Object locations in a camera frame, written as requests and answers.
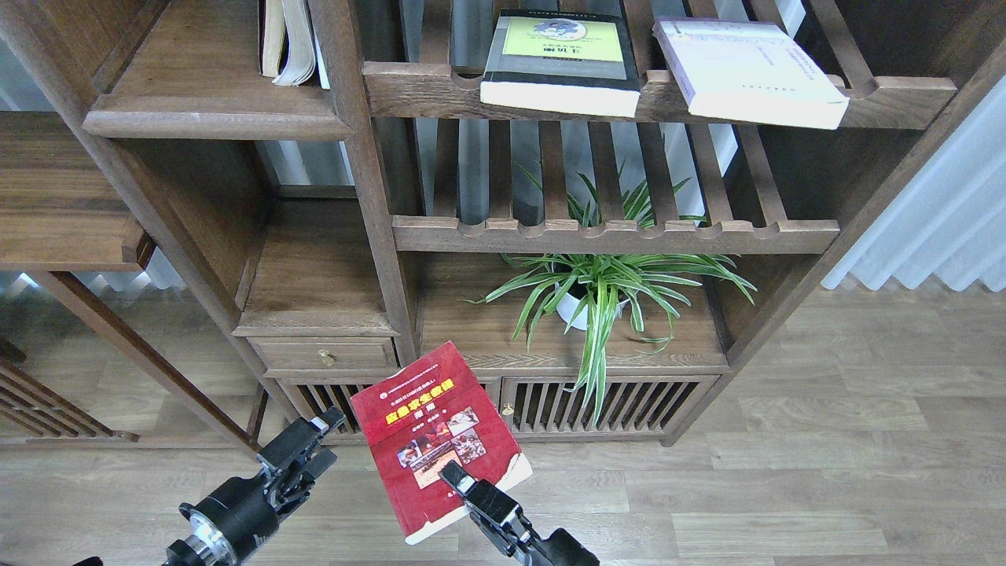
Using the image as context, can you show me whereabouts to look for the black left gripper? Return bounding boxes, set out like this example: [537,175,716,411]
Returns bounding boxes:
[179,407,346,565]

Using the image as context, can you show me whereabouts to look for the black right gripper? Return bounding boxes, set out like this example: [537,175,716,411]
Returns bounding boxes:
[439,460,600,565]

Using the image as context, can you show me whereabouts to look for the red paperback book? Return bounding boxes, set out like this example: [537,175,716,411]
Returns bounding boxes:
[350,343,532,545]

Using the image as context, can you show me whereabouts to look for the white lavender book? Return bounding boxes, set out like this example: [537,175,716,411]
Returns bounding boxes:
[653,18,849,130]

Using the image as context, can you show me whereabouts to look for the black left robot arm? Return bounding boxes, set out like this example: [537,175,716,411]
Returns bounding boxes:
[164,407,346,565]

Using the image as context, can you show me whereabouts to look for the upright cream books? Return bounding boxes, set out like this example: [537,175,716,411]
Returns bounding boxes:
[259,1,330,90]

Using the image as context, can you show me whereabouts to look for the brass drawer knob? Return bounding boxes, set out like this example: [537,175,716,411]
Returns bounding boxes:
[318,350,336,366]

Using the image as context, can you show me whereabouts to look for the white plant pot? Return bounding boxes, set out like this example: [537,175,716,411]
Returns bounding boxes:
[556,284,631,331]

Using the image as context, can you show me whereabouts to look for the green spider plant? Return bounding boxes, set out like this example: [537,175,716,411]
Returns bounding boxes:
[464,161,758,425]

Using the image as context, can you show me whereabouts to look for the dark wooden bookshelf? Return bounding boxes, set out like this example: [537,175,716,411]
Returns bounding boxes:
[2,1,1004,445]

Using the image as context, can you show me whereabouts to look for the yellow and black book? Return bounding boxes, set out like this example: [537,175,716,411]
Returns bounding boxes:
[480,9,641,118]

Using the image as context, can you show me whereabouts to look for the white sheer curtain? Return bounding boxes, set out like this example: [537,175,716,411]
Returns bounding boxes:
[822,80,1005,292]

